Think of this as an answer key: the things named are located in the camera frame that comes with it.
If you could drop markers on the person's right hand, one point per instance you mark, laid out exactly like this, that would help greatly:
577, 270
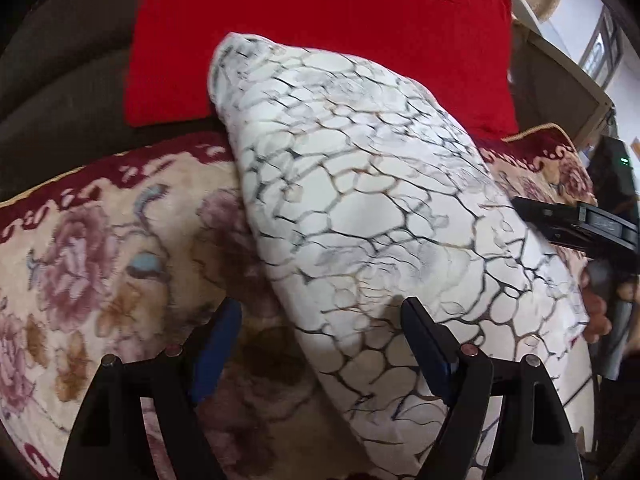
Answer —
597, 310

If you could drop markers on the window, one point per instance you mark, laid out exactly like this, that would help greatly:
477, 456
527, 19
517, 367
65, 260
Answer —
602, 45

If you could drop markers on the white marble-pattern pillow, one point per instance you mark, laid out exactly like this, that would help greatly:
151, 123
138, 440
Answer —
350, 185

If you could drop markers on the grey side table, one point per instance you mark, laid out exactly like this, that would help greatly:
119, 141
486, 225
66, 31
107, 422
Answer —
555, 85

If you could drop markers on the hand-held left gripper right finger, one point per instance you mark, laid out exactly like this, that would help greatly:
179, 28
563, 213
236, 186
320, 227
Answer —
436, 360

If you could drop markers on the dark brown sofa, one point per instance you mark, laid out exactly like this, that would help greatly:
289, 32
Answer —
65, 85

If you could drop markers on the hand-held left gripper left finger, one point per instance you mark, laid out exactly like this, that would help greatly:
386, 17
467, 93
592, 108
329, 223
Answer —
216, 355

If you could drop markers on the red cushion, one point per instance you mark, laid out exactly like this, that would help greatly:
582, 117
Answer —
300, 10

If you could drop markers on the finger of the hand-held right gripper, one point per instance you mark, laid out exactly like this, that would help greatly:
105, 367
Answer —
550, 215

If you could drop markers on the floral sofa cover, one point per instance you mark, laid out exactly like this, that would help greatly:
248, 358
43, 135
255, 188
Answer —
100, 260

